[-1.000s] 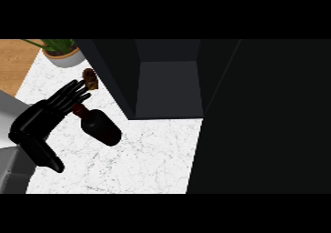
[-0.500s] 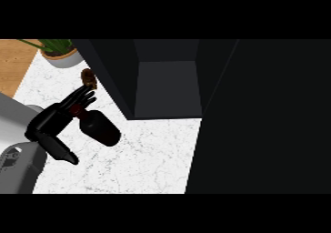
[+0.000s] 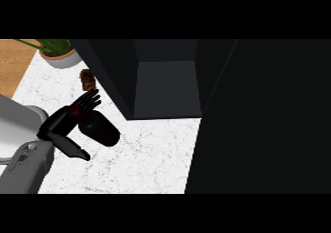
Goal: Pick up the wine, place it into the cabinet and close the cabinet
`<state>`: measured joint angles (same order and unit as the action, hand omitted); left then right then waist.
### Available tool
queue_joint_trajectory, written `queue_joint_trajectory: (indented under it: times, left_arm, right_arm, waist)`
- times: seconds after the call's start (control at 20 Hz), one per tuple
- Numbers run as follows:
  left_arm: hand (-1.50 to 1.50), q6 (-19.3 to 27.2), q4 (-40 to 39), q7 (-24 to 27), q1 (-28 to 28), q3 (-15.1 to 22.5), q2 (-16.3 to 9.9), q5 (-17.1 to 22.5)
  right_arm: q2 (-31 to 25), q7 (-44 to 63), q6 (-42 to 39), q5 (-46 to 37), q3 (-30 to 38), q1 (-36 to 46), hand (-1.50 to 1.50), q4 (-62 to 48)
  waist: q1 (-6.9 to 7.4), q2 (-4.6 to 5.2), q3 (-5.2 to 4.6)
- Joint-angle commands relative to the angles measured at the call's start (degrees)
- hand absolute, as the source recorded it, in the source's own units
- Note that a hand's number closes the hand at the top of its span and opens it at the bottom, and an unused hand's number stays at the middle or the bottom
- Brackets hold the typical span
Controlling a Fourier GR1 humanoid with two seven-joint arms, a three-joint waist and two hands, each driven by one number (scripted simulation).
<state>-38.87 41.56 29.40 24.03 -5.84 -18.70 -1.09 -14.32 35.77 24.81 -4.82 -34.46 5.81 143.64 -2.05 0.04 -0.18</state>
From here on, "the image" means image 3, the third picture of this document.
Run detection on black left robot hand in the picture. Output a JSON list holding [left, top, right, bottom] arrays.
[[36, 88, 102, 162]]

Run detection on dark wine bottle red cap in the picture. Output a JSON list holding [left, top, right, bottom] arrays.
[[68, 105, 121, 147]]

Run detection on dark grey open cabinet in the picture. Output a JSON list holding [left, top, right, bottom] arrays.
[[68, 38, 239, 121]]

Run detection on dark grey cabinet door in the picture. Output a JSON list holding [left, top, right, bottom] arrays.
[[185, 38, 331, 195]]

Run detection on small brown block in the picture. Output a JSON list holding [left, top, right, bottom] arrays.
[[78, 68, 98, 92]]

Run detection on green plant in grey pot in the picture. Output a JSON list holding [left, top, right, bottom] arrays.
[[13, 38, 84, 70]]

